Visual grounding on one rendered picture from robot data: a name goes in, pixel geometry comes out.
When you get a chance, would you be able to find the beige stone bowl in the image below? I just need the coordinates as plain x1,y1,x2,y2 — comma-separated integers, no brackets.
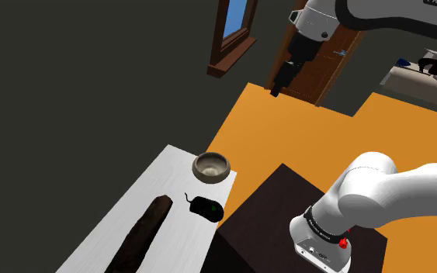
192,151,231,185

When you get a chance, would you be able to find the black computer mouse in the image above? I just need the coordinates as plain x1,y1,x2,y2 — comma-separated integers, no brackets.
184,192,225,223

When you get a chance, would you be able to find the brown wooden door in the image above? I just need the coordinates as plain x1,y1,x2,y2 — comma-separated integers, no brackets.
264,0,366,107

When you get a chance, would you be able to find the brown framed window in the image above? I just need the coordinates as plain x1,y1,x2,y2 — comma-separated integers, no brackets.
206,0,259,79

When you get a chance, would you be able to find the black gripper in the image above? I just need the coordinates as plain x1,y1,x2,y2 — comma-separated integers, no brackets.
269,31,324,98

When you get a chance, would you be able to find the dark robot stand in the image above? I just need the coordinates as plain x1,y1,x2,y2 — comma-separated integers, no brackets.
199,163,389,273

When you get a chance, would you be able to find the long dark brown bark piece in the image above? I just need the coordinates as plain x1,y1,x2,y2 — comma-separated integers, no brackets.
103,194,174,273

